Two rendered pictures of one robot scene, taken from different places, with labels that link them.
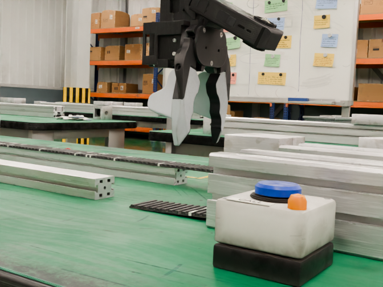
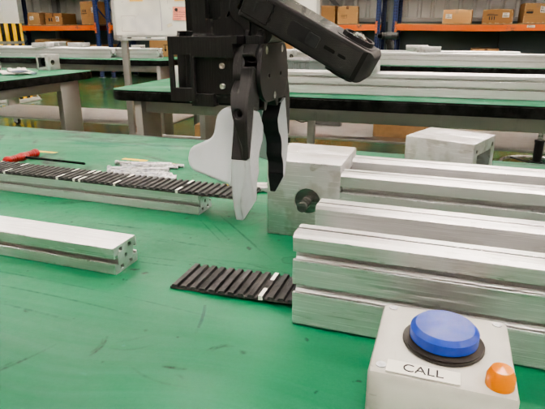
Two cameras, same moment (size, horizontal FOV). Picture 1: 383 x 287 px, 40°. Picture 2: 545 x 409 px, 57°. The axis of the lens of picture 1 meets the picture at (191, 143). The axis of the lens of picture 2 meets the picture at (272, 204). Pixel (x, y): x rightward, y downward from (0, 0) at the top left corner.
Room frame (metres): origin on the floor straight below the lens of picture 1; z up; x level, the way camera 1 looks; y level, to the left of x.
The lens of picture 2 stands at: (0.22, 0.09, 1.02)
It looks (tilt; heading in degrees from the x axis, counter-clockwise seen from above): 19 degrees down; 346
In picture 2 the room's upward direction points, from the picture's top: straight up
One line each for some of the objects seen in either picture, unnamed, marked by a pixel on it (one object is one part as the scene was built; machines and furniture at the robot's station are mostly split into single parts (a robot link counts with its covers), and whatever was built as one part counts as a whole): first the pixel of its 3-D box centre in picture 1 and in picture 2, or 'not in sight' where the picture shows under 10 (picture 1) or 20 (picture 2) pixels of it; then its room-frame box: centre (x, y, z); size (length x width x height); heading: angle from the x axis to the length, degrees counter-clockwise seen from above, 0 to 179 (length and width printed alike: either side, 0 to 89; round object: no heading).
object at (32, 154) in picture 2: not in sight; (50, 160); (1.22, 0.27, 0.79); 0.16 x 0.08 x 0.02; 55
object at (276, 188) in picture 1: (277, 193); (443, 337); (0.45, -0.08, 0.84); 0.04 x 0.04 x 0.02
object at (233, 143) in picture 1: (260, 166); (310, 191); (0.80, -0.11, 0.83); 0.12 x 0.09 x 0.10; 147
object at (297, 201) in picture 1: (297, 200); (501, 375); (0.41, -0.09, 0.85); 0.02 x 0.02 x 0.01
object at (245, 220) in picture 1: (279, 229); (438, 373); (0.46, -0.08, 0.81); 0.10 x 0.08 x 0.06; 147
